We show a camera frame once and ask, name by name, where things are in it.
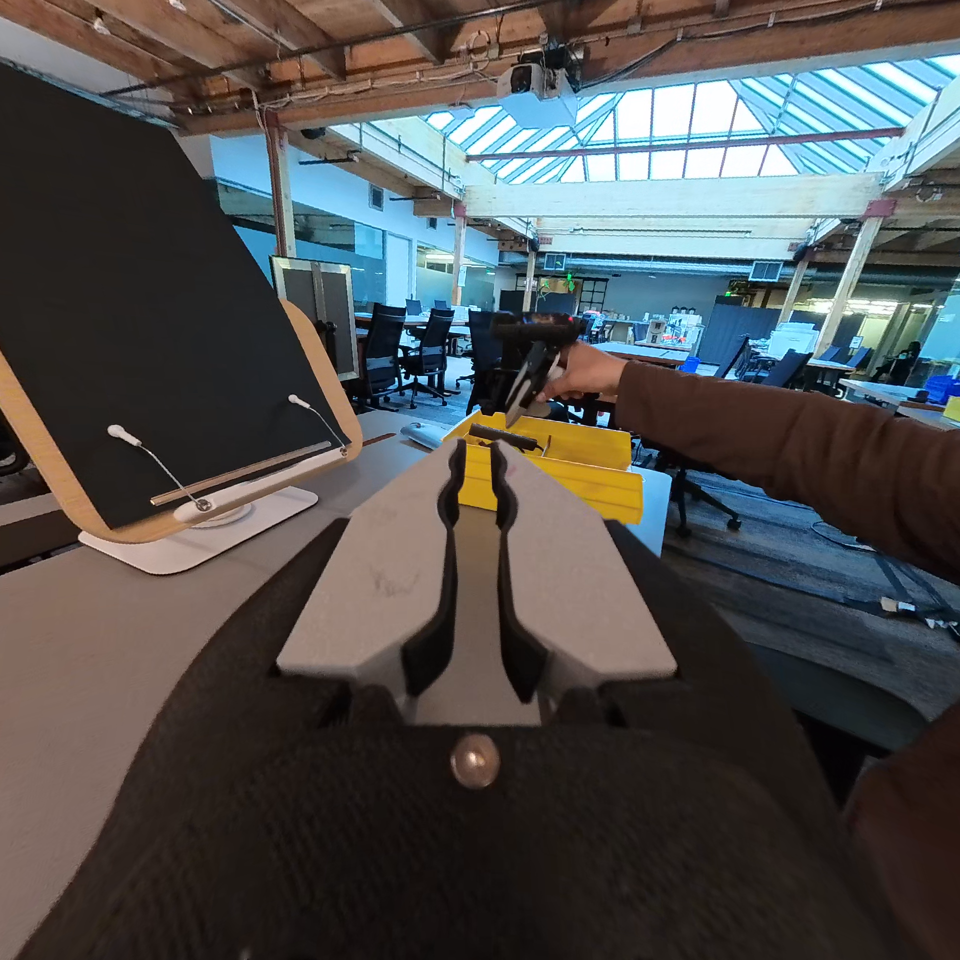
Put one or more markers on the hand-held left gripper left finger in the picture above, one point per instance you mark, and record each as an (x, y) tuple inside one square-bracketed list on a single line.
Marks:
[(375, 585)]

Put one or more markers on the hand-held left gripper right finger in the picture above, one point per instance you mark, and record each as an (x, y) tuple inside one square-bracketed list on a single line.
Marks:
[(585, 585)]

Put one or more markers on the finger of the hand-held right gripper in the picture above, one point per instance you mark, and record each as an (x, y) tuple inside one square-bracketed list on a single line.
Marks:
[(547, 386), (529, 382)]

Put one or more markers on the grey usb hub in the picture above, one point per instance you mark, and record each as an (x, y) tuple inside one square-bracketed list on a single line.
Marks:
[(502, 435)]

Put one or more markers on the yellow plastic bin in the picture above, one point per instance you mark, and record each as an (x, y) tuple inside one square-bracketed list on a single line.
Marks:
[(585, 487)]

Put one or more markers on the person's right forearm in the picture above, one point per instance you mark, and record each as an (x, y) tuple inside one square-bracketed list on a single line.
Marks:
[(787, 442)]

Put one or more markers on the person's right hand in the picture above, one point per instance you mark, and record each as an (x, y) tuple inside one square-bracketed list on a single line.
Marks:
[(592, 375)]

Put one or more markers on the group of black office chairs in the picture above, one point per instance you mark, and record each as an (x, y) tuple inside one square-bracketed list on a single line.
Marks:
[(427, 352)]

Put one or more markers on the grey framed panel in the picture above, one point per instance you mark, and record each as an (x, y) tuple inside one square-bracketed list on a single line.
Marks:
[(315, 315)]

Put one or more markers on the white ceiling projector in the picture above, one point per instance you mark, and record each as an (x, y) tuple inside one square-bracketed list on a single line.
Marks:
[(536, 94)]

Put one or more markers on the office chair armrest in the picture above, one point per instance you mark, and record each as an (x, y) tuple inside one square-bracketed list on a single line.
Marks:
[(840, 697)]

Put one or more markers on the wooden book stand black board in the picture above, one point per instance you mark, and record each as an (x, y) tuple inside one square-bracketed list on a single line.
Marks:
[(135, 300)]

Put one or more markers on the person's torso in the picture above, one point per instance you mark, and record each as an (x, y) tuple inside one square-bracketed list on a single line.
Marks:
[(915, 862)]

